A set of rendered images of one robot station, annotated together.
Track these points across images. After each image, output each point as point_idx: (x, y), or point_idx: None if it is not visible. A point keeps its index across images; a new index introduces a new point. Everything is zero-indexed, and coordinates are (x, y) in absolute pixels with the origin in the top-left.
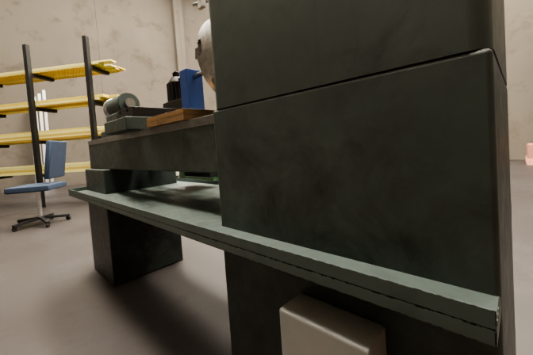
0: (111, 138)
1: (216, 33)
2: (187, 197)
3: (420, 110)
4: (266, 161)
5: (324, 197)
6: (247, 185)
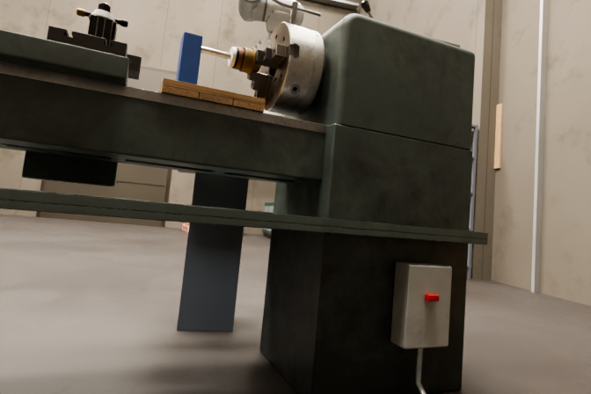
0: None
1: (351, 66)
2: None
3: (456, 165)
4: (382, 174)
5: (416, 200)
6: (363, 190)
